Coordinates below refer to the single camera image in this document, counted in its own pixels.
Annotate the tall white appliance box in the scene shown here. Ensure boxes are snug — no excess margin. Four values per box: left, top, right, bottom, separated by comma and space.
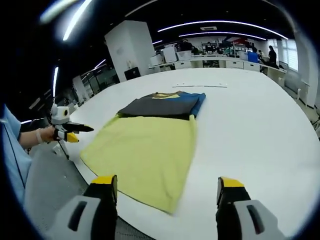
162, 46, 177, 63

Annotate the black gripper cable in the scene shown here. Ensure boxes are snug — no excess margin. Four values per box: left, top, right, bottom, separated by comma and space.
58, 139, 70, 160

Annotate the yellow blue grey garment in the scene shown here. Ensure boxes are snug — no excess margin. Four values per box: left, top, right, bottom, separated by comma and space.
79, 91, 207, 215

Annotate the grey mesh office chair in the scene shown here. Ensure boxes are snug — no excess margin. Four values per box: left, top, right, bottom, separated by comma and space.
23, 144, 91, 236

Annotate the short ceiling light strip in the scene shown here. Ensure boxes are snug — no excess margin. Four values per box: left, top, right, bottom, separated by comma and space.
53, 66, 60, 95

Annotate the white storage box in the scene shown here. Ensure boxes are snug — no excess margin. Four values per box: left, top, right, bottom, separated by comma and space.
176, 51, 193, 62

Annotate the black cabinet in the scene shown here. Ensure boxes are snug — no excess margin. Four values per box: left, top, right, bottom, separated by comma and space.
124, 66, 141, 81

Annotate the person's left hand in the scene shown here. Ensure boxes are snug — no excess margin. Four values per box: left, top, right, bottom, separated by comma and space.
41, 126, 60, 143

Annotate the white counter with drawers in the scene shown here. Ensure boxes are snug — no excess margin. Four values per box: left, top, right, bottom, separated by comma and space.
148, 53, 287, 76

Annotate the long curved ceiling light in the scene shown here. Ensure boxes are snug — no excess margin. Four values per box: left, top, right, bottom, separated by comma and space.
157, 20, 290, 40

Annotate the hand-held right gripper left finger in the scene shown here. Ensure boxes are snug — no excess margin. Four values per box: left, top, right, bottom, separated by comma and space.
44, 174, 118, 240

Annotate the straight ceiling light strip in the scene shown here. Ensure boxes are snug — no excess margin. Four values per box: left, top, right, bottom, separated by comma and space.
62, 0, 93, 42

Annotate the small white box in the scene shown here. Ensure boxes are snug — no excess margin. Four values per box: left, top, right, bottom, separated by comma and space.
149, 54, 163, 66

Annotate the white table socket panel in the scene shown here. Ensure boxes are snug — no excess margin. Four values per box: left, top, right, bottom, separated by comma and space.
171, 82, 228, 89

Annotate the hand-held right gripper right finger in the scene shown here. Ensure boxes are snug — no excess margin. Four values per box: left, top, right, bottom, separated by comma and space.
215, 176, 287, 240

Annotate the white square pillar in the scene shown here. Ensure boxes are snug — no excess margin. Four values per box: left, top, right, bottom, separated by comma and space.
104, 19, 157, 82

